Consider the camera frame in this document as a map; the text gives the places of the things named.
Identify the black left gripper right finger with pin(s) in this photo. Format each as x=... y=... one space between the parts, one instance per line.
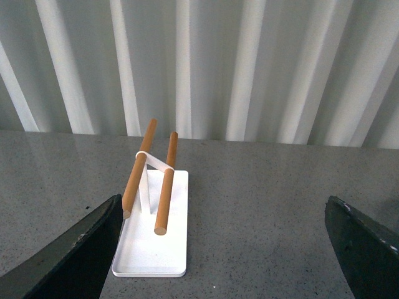
x=367 y=251

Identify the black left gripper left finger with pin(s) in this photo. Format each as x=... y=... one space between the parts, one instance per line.
x=76 y=264

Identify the white rack with wooden bars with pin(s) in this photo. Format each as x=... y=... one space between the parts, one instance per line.
x=153 y=241

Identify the white pleated curtain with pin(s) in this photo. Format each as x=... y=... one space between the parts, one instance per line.
x=299 y=72

